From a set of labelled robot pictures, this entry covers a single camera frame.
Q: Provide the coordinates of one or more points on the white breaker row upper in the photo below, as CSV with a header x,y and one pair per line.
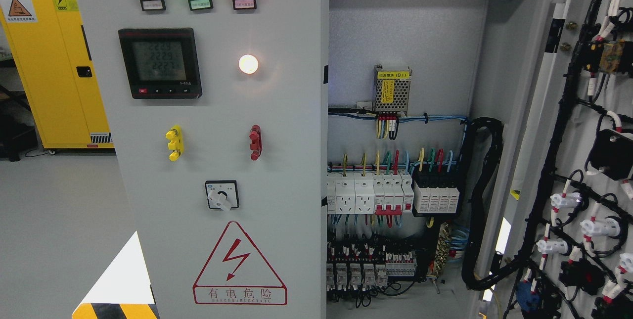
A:
x,y
369,194

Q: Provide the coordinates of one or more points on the black digital power meter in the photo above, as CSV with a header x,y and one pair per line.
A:
x,y
161,63

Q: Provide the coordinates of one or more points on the grey cabinet door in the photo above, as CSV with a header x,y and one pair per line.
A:
x,y
565,251
280,194

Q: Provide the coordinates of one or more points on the black surge protector block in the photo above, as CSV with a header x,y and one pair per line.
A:
x,y
436,193

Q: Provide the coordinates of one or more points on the metal mesh power supply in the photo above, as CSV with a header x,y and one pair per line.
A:
x,y
391,89

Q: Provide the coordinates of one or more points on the red electric hazard sticker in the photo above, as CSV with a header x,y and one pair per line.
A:
x,y
237,273

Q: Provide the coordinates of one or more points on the yellow terminal post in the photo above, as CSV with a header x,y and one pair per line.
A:
x,y
175,142

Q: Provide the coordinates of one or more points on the yellow safety cabinet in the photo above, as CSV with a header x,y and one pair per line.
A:
x,y
51,52

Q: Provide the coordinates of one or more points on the white indicator light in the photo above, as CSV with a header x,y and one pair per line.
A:
x,y
248,64

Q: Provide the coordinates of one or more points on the relay and breaker row lower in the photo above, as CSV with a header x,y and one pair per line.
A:
x,y
363,263

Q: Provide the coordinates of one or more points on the grey electrical cabinet body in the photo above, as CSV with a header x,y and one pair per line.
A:
x,y
477,58

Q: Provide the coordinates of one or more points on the red terminal post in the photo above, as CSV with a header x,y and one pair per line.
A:
x,y
255,137

